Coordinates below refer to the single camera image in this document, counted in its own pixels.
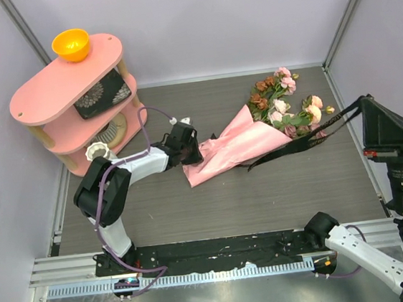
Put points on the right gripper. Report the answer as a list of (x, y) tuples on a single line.
[(387, 136)]

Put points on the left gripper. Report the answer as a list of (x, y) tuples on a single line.
[(197, 156)]

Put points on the black ribbon gold lettering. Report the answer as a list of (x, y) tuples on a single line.
[(311, 139)]

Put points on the pink wrapping paper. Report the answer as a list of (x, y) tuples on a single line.
[(243, 139)]

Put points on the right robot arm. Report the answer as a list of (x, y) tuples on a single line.
[(382, 253)]

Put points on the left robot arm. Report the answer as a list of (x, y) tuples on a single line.
[(102, 193)]

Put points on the white ribbed vase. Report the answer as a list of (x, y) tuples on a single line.
[(97, 149)]

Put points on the round wooden disc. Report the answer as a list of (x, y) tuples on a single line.
[(118, 129)]

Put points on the striped round container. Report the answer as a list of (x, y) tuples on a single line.
[(108, 134)]

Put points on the artificial flower bunch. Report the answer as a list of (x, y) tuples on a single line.
[(269, 103)]

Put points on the black floral patterned tray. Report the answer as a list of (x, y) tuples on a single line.
[(103, 95)]

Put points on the pink three-tier shelf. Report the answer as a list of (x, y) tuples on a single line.
[(45, 103)]

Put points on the orange plastic bowl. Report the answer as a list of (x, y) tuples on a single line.
[(72, 45)]

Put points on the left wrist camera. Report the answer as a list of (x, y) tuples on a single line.
[(186, 120)]

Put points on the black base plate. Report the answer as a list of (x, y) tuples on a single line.
[(227, 253)]

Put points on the white slotted cable duct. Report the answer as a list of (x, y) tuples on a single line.
[(122, 285)]

